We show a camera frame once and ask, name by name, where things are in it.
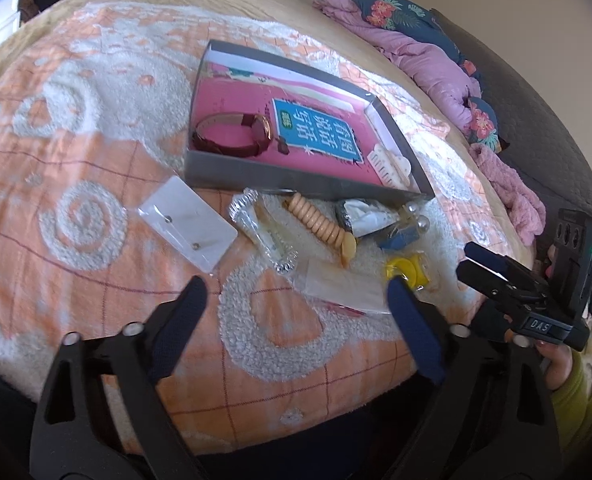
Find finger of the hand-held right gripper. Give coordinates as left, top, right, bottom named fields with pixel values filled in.
left=456, top=259, right=529, bottom=311
left=463, top=241, right=539, bottom=286

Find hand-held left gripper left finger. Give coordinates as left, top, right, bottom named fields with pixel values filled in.
left=28, top=275, right=209, bottom=480

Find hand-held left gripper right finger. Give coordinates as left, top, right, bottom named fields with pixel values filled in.
left=386, top=276, right=562, bottom=480

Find clear bag of yellow rings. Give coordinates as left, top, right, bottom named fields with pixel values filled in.
left=385, top=255, right=431, bottom=291

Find blue fabric accessory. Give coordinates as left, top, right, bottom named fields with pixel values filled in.
left=376, top=227, right=419, bottom=252

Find whitish plastic bag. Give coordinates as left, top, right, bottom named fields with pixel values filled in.
left=296, top=257, right=394, bottom=316

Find white earring card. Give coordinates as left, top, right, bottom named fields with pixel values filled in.
left=138, top=175, right=239, bottom=275

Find plastic packet with dark accessory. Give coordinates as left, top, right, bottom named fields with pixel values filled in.
left=335, top=197, right=401, bottom=237

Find clear crinkled plastic packet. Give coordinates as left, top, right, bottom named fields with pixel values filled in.
left=228, top=187, right=299, bottom=275

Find grey cardboard box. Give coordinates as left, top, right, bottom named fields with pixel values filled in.
left=183, top=39, right=437, bottom=203

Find person's right forearm green sleeve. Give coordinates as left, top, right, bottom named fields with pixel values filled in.
left=550, top=350, right=592, bottom=453

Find person's right hand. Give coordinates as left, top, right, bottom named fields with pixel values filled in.
left=536, top=339, right=575, bottom=392

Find pink fuzzy cloth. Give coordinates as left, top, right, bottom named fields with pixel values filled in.
left=468, top=142, right=546, bottom=246

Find white hair claw clip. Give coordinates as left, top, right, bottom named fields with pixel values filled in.
left=367, top=144, right=417, bottom=188

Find person's dark trousers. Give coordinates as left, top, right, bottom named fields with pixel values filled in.
left=0, top=360, right=451, bottom=480

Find orange and white fluffy blanket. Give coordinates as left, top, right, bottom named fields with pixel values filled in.
left=0, top=0, right=531, bottom=456

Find pink quilt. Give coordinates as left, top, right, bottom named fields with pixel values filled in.
left=313, top=0, right=506, bottom=153

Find navy floral pillow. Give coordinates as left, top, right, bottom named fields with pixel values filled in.
left=351, top=0, right=464, bottom=66

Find pearl bead hair tie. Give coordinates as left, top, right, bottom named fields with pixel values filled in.
left=398, top=201, right=431, bottom=233

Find beige spiral hair tie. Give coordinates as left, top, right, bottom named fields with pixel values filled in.
left=282, top=194, right=359, bottom=267

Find dark red strap watch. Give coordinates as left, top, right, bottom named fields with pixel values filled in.
left=191, top=111, right=273, bottom=158

